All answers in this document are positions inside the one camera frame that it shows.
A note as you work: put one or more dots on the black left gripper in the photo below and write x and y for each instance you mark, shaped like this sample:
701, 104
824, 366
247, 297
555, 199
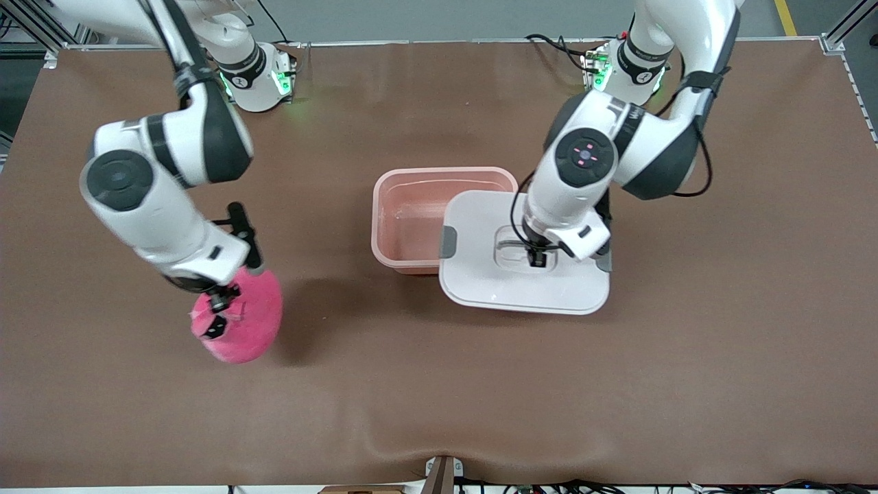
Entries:
537, 257

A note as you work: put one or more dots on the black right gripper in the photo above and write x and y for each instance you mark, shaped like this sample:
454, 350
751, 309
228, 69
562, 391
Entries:
218, 299

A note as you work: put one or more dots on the pink plush toy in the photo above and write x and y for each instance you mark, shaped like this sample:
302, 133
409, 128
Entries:
254, 329

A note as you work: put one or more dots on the white box lid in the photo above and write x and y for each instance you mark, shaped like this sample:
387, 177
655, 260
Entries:
480, 288

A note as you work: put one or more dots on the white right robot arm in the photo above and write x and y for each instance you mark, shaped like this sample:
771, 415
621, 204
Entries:
171, 226

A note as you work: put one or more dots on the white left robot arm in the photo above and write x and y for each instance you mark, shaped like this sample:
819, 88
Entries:
576, 192

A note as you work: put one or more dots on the pink plastic storage box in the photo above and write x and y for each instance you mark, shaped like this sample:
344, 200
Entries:
411, 226

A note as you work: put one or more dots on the brown table mat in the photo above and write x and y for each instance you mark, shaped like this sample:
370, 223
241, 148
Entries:
439, 398

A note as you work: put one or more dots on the wooden board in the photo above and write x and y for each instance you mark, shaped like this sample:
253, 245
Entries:
360, 490

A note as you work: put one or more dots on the metal table edge bracket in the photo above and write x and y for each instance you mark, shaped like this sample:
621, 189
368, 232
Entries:
442, 473

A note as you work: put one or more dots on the silver table edge rail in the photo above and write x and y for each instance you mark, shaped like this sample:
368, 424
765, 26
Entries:
446, 42

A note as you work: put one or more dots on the aluminium frame profile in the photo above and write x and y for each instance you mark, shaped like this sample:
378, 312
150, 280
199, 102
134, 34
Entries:
41, 27
850, 20

